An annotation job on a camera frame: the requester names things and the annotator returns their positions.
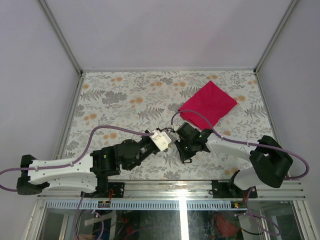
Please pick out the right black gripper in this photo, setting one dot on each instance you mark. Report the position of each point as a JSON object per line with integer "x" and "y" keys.
{"x": 184, "y": 155}

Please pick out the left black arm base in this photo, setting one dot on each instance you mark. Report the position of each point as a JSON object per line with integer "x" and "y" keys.
{"x": 113, "y": 190}

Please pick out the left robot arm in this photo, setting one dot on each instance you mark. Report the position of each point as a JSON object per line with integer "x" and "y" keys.
{"x": 90, "y": 174}

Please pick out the black tag key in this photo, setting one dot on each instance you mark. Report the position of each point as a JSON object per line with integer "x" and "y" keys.
{"x": 188, "y": 161}

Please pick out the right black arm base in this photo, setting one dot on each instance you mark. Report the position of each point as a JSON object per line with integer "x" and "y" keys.
{"x": 221, "y": 189}

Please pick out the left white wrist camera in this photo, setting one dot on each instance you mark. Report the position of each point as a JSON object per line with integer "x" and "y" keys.
{"x": 161, "y": 138}

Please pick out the folded magenta cloth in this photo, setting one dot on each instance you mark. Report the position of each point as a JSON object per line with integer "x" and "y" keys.
{"x": 207, "y": 106}

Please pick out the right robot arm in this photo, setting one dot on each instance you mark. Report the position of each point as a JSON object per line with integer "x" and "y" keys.
{"x": 270, "y": 164}

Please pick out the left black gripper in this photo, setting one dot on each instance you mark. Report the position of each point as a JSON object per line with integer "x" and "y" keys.
{"x": 149, "y": 138}

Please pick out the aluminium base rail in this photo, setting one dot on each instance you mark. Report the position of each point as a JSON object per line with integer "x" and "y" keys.
{"x": 145, "y": 195}

